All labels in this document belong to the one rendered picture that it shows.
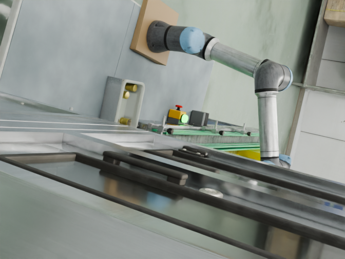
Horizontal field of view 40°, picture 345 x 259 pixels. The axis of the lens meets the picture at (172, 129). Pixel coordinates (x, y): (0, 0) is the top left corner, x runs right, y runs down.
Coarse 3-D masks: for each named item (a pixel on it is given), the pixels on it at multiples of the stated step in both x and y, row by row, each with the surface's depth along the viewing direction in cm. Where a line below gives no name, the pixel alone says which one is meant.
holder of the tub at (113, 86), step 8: (112, 80) 207; (120, 80) 205; (112, 88) 207; (120, 88) 205; (104, 96) 209; (112, 96) 207; (104, 104) 209; (112, 104) 207; (104, 112) 209; (112, 112) 206; (112, 120) 206
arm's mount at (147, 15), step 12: (144, 0) 218; (156, 0) 222; (144, 12) 217; (156, 12) 224; (168, 12) 232; (144, 24) 218; (144, 36) 219; (132, 48) 217; (144, 48) 221; (156, 60) 231
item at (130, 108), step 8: (128, 80) 206; (144, 88) 219; (120, 96) 204; (136, 96) 220; (120, 104) 205; (128, 104) 221; (136, 104) 220; (120, 112) 219; (128, 112) 221; (136, 112) 220; (136, 120) 220
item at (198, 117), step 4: (192, 112) 285; (196, 112) 284; (200, 112) 283; (204, 112) 288; (192, 116) 285; (196, 116) 284; (200, 116) 283; (204, 116) 283; (208, 116) 288; (192, 120) 285; (196, 120) 284; (200, 120) 283; (204, 120) 285; (200, 124) 282; (204, 124) 286
